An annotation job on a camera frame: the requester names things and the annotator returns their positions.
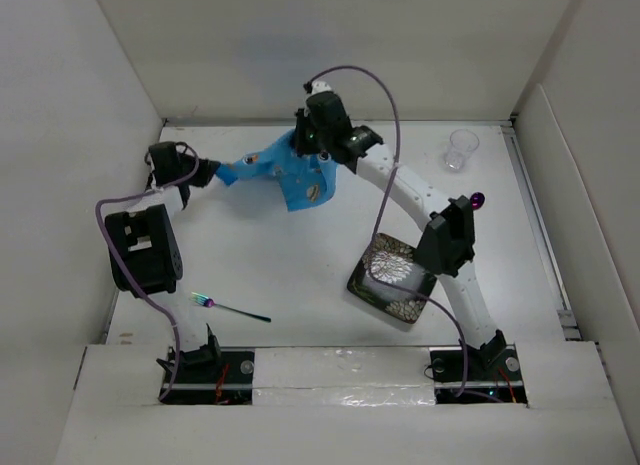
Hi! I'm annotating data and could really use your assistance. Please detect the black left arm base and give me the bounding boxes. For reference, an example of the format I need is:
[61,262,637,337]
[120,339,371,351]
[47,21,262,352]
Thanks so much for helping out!
[156,327,256,406]

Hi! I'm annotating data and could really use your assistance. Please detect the clear plastic cup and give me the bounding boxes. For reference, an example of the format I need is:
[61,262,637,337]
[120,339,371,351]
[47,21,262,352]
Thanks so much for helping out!
[443,129,480,172]

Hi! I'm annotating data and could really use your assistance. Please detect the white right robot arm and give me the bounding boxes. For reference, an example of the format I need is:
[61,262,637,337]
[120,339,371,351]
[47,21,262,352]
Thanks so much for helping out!
[294,80,506,379]

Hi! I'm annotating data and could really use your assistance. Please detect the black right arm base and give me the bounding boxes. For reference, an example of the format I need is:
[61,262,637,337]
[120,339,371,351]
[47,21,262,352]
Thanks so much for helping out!
[424,331,528,405]

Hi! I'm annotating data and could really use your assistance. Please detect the blue space-print cloth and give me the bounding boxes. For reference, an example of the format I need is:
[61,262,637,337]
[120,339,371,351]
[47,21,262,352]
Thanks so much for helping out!
[215,129,338,212]

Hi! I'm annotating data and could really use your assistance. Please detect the black floral square plate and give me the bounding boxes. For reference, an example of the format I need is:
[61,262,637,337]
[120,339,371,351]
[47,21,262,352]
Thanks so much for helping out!
[347,233,437,325]

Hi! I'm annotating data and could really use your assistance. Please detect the purple iridescent spoon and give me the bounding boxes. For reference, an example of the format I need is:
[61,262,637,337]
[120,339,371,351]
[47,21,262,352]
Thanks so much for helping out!
[470,192,486,211]

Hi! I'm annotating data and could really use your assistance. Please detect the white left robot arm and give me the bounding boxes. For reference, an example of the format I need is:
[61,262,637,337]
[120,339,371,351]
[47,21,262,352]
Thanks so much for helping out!
[95,141,223,382]

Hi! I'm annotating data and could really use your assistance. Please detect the iridescent fork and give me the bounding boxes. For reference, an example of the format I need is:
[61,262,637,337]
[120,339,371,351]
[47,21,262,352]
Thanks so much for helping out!
[190,292,272,323]

